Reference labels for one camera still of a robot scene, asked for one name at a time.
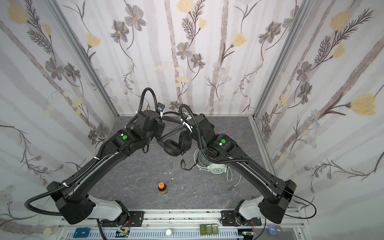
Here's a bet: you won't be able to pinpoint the blue box on rail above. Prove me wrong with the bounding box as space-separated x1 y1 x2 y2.
73 228 91 239

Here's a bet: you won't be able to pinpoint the black blue headphones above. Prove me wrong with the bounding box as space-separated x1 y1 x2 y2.
156 112 192 157

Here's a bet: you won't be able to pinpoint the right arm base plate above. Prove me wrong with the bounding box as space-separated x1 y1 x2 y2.
220 210 263 227

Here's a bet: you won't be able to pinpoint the right corner aluminium profile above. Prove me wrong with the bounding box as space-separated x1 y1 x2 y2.
252 0 315 119

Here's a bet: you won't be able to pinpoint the mint green headphones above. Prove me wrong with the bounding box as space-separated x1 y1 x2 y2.
194 149 227 175

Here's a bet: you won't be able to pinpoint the small orange cap bottle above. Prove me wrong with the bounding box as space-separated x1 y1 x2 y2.
158 182 168 195

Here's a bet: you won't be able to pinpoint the white round cap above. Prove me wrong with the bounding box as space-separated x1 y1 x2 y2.
166 229 173 237

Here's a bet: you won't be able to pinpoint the black corrugated left conduit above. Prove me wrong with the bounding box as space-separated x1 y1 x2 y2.
23 87 158 240

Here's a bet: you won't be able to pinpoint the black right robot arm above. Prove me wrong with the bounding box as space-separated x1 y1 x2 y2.
188 114 297 224

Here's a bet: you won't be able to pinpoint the blue grey box right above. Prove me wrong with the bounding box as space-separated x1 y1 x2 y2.
268 225 282 236

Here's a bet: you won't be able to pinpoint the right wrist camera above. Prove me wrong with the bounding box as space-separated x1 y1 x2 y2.
181 119 193 133

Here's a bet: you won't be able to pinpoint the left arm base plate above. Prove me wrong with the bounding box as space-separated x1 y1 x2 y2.
101 211 145 228

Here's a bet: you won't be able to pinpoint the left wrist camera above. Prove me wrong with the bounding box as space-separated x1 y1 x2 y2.
157 103 166 118

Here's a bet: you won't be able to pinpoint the corner aluminium profile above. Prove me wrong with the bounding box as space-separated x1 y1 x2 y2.
45 0 120 118
252 0 315 119

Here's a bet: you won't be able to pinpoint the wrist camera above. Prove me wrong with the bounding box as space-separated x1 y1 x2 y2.
157 103 166 118
181 119 193 133

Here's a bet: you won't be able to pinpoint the left corner aluminium profile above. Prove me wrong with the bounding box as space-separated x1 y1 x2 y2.
45 0 120 118

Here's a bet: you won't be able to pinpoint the aluminium mounting rail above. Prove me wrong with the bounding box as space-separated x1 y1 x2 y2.
52 208 311 240

